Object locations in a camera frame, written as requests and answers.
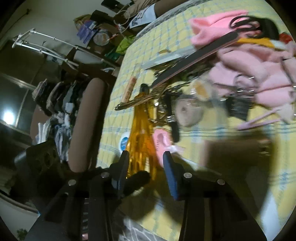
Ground black nail file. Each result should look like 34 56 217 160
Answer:
151 32 239 89

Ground round powder puff packet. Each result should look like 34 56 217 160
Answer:
175 98 204 128

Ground pink fabric cloth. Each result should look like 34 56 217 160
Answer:
189 10 248 48

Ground yellow plaid table mat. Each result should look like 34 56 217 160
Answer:
97 1 295 240

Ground grey metal nail file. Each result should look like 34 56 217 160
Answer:
142 46 197 70

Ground pale pink bunny socks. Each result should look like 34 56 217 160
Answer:
208 44 295 123

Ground orange handled tool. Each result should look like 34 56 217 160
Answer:
237 38 287 51

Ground black comb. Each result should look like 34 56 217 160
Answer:
226 96 253 121

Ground tan cork-like stick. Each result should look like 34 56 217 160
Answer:
121 76 137 103

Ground white drying rack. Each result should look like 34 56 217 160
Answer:
11 28 120 69

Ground brown chair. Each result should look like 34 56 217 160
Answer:
68 78 105 173

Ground gold metal hair claw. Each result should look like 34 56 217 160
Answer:
114 86 183 111

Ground white paper sheet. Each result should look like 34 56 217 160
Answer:
129 3 157 29

